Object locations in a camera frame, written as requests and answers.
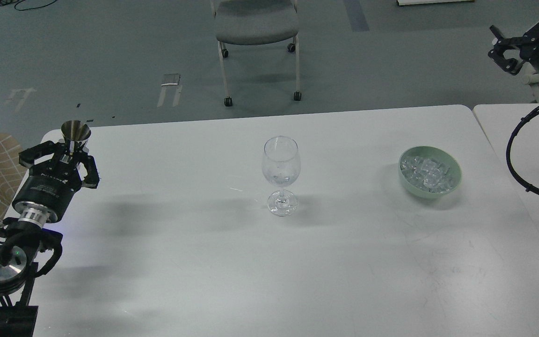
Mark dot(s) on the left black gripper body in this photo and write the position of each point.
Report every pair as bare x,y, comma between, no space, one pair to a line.
45,195

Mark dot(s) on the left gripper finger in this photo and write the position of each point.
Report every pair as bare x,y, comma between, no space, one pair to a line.
91,180
28,157

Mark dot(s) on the steel cocktail jigger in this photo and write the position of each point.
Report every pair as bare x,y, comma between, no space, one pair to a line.
75,135

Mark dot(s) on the clear ice cubes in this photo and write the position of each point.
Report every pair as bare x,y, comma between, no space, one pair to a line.
427,174

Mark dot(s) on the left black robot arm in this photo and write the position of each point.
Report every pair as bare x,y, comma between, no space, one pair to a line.
29,250

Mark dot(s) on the clear wine glass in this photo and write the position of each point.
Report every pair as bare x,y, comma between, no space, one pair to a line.
281,166

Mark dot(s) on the grey floor plate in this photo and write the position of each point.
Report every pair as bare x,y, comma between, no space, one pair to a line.
170,79

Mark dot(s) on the green bowl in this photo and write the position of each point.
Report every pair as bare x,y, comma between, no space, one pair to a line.
438,155

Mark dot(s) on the grey office chair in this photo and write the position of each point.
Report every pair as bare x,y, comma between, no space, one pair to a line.
256,22

